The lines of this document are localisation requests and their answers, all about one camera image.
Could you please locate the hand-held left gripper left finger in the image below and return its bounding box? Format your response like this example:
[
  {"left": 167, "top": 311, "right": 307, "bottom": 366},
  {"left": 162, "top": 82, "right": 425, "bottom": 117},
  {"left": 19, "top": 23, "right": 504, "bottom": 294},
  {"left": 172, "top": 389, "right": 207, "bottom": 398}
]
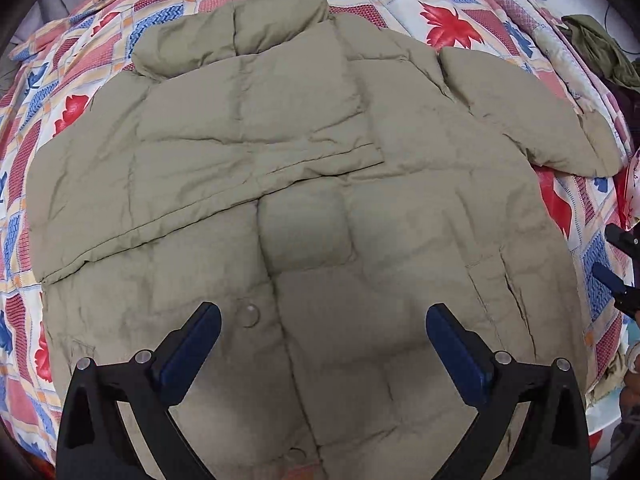
[{"left": 56, "top": 301, "right": 223, "bottom": 480}]

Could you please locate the leaf-print checked blanket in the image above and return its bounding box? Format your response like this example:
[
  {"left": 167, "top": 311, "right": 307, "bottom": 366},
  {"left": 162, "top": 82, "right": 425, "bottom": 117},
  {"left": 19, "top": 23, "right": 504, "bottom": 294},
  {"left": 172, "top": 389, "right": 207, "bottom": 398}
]
[{"left": 0, "top": 0, "right": 636, "bottom": 480}]

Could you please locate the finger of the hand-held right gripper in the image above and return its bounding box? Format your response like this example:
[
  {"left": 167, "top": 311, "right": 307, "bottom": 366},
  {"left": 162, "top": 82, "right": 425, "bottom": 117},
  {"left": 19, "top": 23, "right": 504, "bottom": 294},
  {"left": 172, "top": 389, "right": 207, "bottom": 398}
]
[
  {"left": 592, "top": 262, "right": 640, "bottom": 311},
  {"left": 605, "top": 224, "right": 640, "bottom": 259}
]

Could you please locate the khaki puffer jacket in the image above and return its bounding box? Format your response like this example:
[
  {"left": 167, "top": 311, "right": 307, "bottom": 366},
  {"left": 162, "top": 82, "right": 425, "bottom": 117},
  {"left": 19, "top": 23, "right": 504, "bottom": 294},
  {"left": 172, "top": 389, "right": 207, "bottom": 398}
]
[{"left": 27, "top": 0, "right": 621, "bottom": 480}]

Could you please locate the pink satin cloth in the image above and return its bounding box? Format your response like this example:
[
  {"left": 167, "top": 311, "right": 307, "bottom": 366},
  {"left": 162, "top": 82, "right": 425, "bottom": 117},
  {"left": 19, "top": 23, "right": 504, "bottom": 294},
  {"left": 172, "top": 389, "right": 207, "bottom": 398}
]
[{"left": 620, "top": 147, "right": 640, "bottom": 231}]

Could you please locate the olive green cloth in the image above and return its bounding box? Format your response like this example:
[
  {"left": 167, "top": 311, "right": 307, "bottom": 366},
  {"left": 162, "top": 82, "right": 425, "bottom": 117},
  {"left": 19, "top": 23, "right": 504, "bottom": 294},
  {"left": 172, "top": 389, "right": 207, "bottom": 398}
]
[{"left": 562, "top": 14, "right": 640, "bottom": 88}]

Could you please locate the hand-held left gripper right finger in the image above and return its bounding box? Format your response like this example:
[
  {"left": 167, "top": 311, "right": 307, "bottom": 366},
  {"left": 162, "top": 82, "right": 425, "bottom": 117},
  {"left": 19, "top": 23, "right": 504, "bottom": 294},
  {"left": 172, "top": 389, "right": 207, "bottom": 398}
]
[{"left": 425, "top": 303, "right": 593, "bottom": 480}]

